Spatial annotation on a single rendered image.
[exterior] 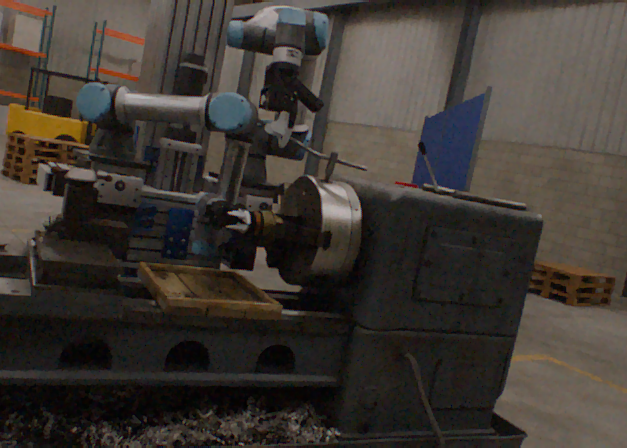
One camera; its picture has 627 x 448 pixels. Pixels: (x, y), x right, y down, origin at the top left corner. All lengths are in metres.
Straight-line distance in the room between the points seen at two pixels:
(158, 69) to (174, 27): 0.16
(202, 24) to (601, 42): 11.30
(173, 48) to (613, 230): 10.63
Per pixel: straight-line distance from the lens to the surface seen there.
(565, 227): 12.72
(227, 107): 1.85
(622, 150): 12.51
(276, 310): 1.59
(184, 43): 2.38
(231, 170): 2.01
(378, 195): 1.70
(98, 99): 1.99
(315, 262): 1.63
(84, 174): 1.63
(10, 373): 1.52
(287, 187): 1.77
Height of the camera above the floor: 1.29
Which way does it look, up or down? 5 degrees down
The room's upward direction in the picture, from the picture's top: 11 degrees clockwise
